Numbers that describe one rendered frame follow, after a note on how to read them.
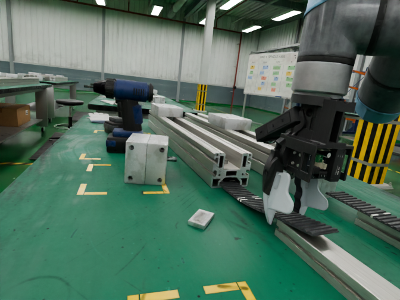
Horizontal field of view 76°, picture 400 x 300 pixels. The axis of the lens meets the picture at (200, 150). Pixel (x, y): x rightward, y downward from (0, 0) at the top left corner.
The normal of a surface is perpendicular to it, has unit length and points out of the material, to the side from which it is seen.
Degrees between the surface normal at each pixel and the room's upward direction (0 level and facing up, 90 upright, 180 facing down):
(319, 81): 90
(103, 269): 0
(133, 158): 90
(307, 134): 90
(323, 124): 90
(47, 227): 0
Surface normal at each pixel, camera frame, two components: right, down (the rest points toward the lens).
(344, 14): -0.40, 0.11
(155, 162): 0.11, 0.25
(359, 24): -0.43, 0.36
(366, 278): 0.11, -0.97
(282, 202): -0.89, -0.18
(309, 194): -0.91, 0.17
